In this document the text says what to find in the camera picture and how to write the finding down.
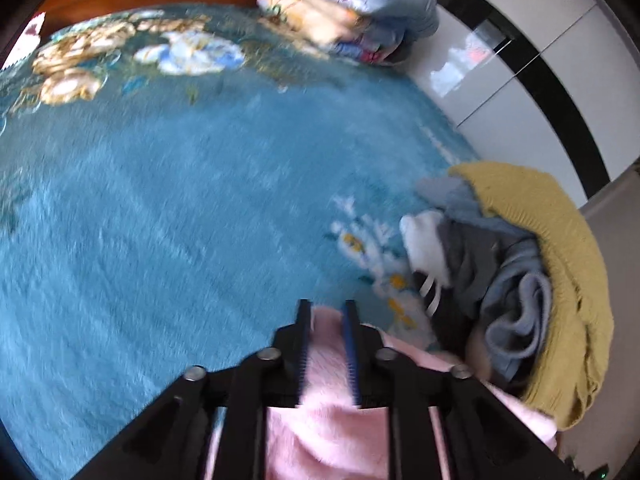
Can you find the white garment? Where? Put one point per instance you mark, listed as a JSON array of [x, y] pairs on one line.
[[425, 240]]

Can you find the white and black wardrobe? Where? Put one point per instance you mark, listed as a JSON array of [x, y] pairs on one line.
[[500, 75]]

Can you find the beige fluffy garment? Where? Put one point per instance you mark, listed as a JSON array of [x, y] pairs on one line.
[[477, 355]]

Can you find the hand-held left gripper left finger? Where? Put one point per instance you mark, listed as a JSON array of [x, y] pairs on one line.
[[302, 355]]

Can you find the folded orange floral blanket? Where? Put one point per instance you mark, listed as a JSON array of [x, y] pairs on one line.
[[310, 15]]

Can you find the blue floral bed blanket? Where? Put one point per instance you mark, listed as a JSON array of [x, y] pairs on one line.
[[150, 200]]

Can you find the dark striped garment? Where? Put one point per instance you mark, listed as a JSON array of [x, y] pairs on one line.
[[440, 310]]

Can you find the pink fleece garment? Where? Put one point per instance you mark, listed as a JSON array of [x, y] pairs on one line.
[[325, 430]]

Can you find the pink and white cloth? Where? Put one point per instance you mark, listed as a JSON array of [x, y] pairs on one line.
[[30, 35]]

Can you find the yellow knit sweater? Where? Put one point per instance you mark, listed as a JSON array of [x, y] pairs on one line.
[[560, 240]]

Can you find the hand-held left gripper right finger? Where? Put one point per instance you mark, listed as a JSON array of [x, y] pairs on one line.
[[352, 355]]

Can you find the dark grey garment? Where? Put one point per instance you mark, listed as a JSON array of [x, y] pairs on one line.
[[465, 255]]

